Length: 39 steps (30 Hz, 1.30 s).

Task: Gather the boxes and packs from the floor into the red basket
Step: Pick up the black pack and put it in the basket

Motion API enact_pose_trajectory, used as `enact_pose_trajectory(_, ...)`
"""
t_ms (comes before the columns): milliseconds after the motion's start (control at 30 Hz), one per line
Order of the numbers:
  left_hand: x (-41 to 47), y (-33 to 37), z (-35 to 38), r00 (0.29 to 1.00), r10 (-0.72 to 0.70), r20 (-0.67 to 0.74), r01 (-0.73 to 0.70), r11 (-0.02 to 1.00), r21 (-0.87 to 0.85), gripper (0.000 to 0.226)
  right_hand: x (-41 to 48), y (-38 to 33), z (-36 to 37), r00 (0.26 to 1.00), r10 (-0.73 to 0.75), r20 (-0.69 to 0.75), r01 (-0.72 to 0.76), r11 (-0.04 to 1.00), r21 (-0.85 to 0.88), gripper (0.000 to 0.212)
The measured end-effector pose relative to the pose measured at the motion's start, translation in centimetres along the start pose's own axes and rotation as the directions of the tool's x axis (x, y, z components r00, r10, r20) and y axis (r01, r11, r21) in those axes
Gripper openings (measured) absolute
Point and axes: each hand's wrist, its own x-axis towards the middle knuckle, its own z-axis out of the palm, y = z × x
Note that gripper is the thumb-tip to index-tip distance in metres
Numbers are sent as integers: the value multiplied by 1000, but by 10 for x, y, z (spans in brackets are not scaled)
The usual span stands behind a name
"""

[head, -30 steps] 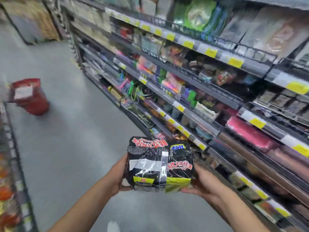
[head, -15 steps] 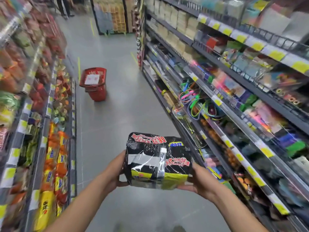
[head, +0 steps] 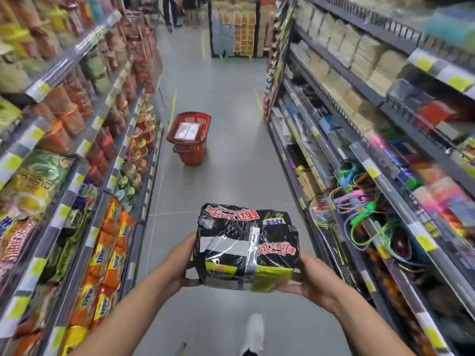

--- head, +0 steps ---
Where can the person's left hand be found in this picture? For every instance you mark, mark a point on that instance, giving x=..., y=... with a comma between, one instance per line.
x=174, y=265

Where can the person's right hand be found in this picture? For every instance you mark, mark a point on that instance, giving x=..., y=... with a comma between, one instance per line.
x=319, y=283

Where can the person's right thumb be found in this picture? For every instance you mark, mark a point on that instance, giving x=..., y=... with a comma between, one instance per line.
x=291, y=287

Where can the person's left thumb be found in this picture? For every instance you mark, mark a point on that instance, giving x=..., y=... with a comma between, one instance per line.
x=190, y=282

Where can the black instant noodle multipack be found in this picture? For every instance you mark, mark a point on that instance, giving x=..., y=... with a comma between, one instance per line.
x=245, y=248

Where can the person's right forearm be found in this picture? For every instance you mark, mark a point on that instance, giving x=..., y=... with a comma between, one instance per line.
x=367, y=329

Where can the person's left forearm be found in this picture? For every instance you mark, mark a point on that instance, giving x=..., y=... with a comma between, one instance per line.
x=126, y=317

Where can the person's white shoe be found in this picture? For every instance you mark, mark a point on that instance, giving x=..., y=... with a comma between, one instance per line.
x=253, y=335

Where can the row of orange noodle packets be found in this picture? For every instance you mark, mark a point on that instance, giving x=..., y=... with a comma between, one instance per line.
x=104, y=266

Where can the brown cardboard box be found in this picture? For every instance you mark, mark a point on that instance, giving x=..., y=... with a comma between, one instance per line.
x=308, y=183

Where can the red plastic shopping basket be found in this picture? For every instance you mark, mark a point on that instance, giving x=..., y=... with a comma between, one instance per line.
x=191, y=150

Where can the grey stationery shelving unit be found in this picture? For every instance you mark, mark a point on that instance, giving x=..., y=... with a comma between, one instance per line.
x=404, y=215

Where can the row of colourful noodle bowls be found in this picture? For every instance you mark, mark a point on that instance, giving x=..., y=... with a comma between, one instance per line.
x=137, y=151

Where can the white packets in basket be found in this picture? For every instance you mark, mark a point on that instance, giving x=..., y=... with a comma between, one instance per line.
x=187, y=131

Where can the grey food shelving unit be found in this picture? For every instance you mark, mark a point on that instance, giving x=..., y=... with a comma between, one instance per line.
x=79, y=151

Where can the row of pink neon toys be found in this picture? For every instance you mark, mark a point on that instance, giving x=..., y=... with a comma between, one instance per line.
x=441, y=200

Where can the row of green noodle packets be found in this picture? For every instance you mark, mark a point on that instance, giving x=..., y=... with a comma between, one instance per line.
x=33, y=185

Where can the row of red noodle cups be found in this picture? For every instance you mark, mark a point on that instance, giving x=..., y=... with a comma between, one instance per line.
x=63, y=118

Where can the row of red snack packets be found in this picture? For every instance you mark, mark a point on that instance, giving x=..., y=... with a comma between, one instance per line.
x=137, y=51

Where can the stacks of beige paper pads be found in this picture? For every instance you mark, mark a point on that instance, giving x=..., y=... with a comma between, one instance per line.
x=356, y=55

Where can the black display rack with goods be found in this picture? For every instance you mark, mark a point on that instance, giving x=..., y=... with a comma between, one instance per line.
x=233, y=29

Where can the row of yellow snack packets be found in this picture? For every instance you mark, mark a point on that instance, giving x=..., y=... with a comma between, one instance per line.
x=44, y=29

